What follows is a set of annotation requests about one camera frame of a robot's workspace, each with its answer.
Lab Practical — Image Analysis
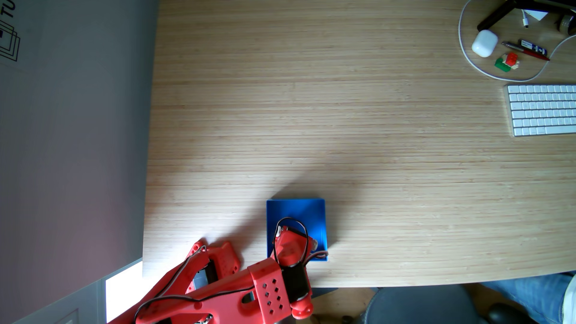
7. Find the blue plastic bin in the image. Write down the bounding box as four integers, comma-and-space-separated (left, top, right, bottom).
266, 198, 329, 263

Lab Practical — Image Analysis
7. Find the black office chair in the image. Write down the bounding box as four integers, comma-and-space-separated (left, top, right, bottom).
362, 285, 527, 324

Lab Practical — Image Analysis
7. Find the white earbuds case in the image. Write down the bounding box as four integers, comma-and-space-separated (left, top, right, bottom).
471, 29, 499, 59

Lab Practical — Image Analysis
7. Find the white keyboard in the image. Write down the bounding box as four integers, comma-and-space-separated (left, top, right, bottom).
503, 84, 576, 137

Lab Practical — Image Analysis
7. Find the dark tape roll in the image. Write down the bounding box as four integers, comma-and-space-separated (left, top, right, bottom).
557, 14, 576, 36

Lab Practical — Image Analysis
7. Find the blue denim jacket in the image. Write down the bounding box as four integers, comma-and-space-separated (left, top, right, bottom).
479, 271, 576, 324

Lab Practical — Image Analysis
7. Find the blue black usb stick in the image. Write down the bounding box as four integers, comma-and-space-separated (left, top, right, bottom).
517, 39, 548, 56

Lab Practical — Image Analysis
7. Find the long white charging cable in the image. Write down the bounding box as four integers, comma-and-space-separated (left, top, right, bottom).
457, 0, 576, 83

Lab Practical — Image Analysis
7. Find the white paper sheet with print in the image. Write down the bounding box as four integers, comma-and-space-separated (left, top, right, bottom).
0, 0, 28, 64

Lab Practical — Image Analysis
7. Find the red pen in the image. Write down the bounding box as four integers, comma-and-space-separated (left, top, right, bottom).
501, 41, 551, 62

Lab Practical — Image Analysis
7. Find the thin servo wire bundle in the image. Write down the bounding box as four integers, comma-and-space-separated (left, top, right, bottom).
273, 217, 329, 269

